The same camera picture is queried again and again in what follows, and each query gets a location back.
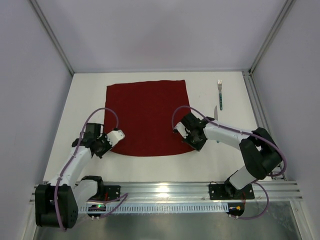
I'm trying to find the dark red cloth napkin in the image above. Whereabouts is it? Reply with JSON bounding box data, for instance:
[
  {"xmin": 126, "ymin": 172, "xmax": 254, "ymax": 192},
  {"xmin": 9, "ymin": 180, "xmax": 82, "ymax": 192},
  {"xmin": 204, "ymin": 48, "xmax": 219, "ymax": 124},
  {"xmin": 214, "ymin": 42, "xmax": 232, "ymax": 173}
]
[{"xmin": 104, "ymin": 80, "xmax": 193, "ymax": 157}]

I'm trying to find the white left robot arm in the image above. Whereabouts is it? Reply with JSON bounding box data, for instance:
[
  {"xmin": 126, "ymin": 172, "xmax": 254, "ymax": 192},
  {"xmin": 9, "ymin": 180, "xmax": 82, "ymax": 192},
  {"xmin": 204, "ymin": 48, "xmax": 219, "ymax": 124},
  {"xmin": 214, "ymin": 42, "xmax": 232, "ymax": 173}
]
[{"xmin": 34, "ymin": 123, "xmax": 112, "ymax": 230}]

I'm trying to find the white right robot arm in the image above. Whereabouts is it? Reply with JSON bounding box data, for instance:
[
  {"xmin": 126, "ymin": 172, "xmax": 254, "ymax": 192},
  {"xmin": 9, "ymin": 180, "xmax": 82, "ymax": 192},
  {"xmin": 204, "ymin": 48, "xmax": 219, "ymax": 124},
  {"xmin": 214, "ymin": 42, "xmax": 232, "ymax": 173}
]
[{"xmin": 173, "ymin": 113, "xmax": 283, "ymax": 199}]

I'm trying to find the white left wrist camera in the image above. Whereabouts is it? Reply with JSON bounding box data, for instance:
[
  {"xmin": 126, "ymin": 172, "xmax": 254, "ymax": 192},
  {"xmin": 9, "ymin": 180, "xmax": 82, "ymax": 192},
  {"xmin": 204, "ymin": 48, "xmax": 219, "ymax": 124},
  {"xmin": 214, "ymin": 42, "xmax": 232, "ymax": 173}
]
[{"xmin": 106, "ymin": 129, "xmax": 126, "ymax": 147}]

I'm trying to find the knife with teal handle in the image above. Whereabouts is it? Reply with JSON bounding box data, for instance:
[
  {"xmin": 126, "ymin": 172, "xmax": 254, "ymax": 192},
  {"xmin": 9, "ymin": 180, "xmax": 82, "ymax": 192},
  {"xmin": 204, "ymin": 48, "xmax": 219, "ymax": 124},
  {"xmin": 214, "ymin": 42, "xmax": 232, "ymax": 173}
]
[{"xmin": 213, "ymin": 105, "xmax": 220, "ymax": 143}]

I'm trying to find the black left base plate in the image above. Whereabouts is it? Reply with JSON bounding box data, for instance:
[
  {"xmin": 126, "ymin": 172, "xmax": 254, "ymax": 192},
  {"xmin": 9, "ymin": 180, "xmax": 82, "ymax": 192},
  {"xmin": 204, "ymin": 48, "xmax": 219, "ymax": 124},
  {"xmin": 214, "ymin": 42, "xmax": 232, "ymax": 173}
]
[{"xmin": 89, "ymin": 185, "xmax": 121, "ymax": 202}]

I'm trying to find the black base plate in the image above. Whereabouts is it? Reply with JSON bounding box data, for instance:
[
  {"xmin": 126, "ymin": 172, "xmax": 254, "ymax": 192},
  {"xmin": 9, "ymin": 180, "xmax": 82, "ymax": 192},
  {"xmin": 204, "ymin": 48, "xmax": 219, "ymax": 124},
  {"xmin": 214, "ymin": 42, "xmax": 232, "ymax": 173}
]
[
  {"xmin": 89, "ymin": 185, "xmax": 121, "ymax": 202},
  {"xmin": 208, "ymin": 183, "xmax": 255, "ymax": 200}
]

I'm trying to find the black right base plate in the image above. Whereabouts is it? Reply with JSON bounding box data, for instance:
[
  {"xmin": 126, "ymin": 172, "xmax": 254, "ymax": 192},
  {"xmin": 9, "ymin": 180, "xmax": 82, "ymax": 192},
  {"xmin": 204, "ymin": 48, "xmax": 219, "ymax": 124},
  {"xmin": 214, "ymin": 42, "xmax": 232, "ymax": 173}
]
[{"xmin": 208, "ymin": 183, "xmax": 255, "ymax": 200}]

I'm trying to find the fork with teal handle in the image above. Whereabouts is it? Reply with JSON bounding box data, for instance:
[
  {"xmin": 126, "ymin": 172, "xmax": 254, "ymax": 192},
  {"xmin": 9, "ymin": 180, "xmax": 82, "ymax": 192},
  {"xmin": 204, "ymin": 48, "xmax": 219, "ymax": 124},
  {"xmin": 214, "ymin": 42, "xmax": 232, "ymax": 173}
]
[{"xmin": 217, "ymin": 79, "xmax": 223, "ymax": 111}]

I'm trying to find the aluminium right side rail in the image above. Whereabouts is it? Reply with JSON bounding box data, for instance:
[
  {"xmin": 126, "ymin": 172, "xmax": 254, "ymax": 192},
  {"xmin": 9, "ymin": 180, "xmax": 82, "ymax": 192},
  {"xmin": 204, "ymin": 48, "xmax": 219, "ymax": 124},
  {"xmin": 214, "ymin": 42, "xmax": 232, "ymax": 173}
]
[{"xmin": 242, "ymin": 70, "xmax": 287, "ymax": 181}]

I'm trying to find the aluminium rail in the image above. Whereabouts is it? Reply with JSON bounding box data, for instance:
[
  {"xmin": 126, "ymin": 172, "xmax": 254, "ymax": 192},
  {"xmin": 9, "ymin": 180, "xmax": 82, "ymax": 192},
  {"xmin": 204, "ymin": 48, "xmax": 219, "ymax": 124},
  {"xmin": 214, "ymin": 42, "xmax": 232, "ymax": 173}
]
[
  {"xmin": 242, "ymin": 70, "xmax": 287, "ymax": 181},
  {"xmin": 107, "ymin": 180, "xmax": 303, "ymax": 204}
]

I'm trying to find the slotted cable duct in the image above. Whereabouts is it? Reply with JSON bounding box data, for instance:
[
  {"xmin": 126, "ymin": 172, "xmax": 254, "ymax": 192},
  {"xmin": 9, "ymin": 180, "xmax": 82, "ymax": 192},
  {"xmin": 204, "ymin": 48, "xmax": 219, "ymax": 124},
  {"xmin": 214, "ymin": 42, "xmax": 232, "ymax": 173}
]
[{"xmin": 78, "ymin": 202, "xmax": 229, "ymax": 215}]

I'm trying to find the aluminium front rail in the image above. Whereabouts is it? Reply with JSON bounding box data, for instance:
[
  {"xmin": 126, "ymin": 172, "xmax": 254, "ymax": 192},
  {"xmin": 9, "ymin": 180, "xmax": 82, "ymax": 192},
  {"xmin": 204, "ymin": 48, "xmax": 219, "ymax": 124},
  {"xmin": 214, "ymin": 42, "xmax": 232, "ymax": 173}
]
[{"xmin": 107, "ymin": 180, "xmax": 303, "ymax": 204}]

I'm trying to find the left corner frame post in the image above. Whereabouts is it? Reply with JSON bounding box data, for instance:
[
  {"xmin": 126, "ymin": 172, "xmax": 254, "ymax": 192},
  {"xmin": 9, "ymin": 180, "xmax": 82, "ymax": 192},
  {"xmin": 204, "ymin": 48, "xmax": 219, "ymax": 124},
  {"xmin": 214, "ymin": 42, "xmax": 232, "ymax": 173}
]
[{"xmin": 28, "ymin": 0, "xmax": 75, "ymax": 76}]

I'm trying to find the corner frame post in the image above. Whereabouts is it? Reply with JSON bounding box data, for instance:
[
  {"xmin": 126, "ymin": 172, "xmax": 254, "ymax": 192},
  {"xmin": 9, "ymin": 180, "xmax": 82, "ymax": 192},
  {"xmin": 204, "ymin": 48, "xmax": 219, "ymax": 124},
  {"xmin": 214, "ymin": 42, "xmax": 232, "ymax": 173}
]
[
  {"xmin": 248, "ymin": 0, "xmax": 296, "ymax": 75},
  {"xmin": 28, "ymin": 0, "xmax": 75, "ymax": 76}
]

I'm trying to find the right corner frame post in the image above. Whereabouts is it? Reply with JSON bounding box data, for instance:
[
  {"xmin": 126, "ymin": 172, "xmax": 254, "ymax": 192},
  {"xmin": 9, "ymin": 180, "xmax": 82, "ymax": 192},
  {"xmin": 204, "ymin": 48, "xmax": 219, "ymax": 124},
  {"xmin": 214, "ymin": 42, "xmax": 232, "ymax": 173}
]
[{"xmin": 248, "ymin": 0, "xmax": 296, "ymax": 75}]

